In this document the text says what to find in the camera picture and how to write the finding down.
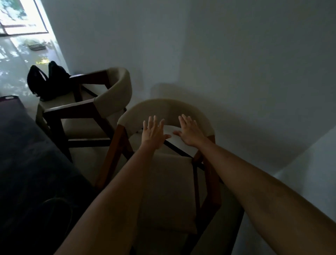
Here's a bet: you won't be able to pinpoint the person's right hand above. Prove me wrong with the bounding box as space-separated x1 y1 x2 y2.
173 113 208 147

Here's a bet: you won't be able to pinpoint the person's left hand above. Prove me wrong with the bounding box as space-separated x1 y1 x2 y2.
141 115 171 150

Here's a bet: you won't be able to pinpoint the beige cushioned wooden chair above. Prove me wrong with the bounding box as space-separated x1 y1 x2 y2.
35 67 132 163
94 98 223 255

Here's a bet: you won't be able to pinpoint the person's right forearm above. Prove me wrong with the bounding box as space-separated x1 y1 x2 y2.
195 136 336 255

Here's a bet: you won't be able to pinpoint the person's left forearm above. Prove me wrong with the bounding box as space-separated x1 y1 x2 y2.
54 146 158 255

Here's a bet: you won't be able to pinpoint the black dining table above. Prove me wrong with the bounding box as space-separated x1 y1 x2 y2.
0 99 100 255

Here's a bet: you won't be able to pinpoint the glass sliding door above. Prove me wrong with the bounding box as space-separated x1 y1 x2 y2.
0 0 49 36

